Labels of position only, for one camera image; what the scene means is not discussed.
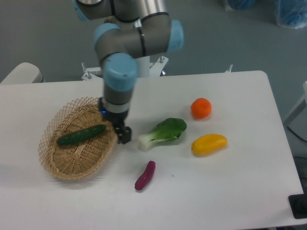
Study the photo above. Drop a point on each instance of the black device at edge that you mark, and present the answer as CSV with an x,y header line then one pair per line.
x,y
298,204

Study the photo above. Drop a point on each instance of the green cucumber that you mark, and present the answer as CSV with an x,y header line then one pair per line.
x,y
80,135

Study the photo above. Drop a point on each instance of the white chair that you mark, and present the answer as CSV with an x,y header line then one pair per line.
x,y
24,73

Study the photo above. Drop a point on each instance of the yellow mango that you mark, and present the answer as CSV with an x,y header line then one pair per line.
x,y
208,144

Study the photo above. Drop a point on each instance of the blue plastic bag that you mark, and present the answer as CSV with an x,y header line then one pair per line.
x,y
291,14
234,5

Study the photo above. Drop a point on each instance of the green bok choy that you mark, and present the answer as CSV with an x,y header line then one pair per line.
x,y
168,130

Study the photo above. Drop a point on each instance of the blue plastic bag right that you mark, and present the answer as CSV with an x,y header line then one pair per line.
x,y
291,14

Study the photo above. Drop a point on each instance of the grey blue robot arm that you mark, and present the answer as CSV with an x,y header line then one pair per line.
x,y
118,49

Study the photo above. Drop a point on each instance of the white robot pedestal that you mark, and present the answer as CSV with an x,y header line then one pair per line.
x,y
146,69

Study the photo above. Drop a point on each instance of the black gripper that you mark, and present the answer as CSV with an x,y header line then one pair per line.
x,y
116,114

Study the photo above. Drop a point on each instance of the blue plastic bag left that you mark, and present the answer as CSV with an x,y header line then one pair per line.
x,y
234,5

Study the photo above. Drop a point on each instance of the purple sweet potato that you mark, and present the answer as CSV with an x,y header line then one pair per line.
x,y
146,176

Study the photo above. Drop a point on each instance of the orange tangerine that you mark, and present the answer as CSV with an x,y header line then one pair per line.
x,y
201,108

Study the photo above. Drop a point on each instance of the white furniture at right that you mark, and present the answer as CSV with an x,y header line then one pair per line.
x,y
297,108

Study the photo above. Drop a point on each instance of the woven wicker basket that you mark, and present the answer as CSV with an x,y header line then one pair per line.
x,y
76,161

